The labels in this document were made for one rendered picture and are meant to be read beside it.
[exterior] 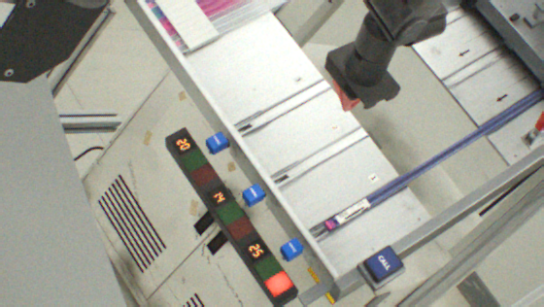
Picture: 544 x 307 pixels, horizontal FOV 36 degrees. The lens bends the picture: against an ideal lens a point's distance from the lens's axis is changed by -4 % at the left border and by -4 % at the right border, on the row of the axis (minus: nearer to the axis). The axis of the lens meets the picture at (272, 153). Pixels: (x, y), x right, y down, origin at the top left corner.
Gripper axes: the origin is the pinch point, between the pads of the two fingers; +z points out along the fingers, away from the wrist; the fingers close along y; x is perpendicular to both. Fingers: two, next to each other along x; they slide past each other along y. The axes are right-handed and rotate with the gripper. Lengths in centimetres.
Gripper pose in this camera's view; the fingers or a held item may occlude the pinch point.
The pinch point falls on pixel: (348, 106)
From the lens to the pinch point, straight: 131.9
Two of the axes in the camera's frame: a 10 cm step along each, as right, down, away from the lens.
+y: -5.4, -7.6, 3.5
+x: -8.2, 3.9, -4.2
